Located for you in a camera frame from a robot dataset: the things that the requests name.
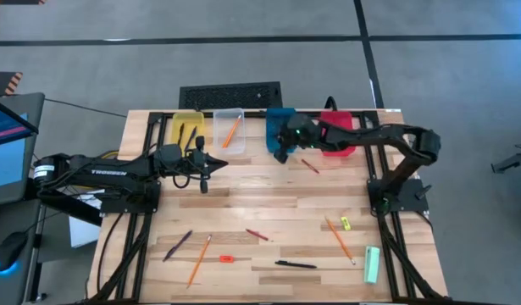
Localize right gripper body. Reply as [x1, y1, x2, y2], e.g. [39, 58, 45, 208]
[273, 111, 324, 165]

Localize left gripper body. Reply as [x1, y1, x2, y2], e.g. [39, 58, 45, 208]
[181, 135, 210, 195]

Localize clear plastic bin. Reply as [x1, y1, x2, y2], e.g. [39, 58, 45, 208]
[213, 108, 247, 156]

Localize blue pen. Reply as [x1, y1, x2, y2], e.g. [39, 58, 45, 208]
[185, 125, 198, 150]

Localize red crayon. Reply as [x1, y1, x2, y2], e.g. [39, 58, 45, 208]
[300, 158, 321, 175]
[245, 228, 273, 243]

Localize purple pen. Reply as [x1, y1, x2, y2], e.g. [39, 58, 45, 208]
[162, 229, 194, 263]

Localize orange pencil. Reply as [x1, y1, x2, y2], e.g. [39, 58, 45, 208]
[222, 114, 243, 150]
[186, 234, 213, 290]
[324, 215, 357, 267]

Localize blue plastic bin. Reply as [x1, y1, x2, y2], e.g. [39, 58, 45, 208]
[265, 107, 299, 154]

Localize yellow plastic bin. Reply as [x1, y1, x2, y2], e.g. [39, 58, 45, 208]
[170, 110, 207, 156]

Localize red plastic bin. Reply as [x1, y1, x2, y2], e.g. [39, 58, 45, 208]
[319, 109, 357, 158]

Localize black keyboard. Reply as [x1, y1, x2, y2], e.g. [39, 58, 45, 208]
[178, 80, 284, 111]

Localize black desk beam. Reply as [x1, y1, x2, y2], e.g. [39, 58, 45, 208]
[25, 186, 103, 228]

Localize white paper sheet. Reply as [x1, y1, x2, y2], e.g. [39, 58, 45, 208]
[68, 189, 103, 249]

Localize green eraser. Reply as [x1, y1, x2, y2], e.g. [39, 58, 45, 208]
[363, 246, 381, 285]

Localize monitor with blue screen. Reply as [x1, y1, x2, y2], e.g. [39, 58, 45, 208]
[0, 91, 46, 208]

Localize black computer mouse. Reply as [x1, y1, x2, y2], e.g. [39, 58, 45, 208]
[0, 230, 29, 273]

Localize grey metal stand leg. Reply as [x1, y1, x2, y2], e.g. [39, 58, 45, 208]
[490, 142, 521, 175]

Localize grey side desk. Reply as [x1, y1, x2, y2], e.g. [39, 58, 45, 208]
[0, 198, 47, 305]

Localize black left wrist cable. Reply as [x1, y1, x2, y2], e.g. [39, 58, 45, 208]
[172, 171, 192, 190]

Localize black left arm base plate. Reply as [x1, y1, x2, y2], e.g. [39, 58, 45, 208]
[98, 180, 162, 215]

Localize black floor cable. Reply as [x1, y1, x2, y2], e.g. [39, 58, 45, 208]
[43, 97, 129, 119]

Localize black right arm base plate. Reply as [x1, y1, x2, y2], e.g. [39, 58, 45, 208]
[367, 177, 430, 214]

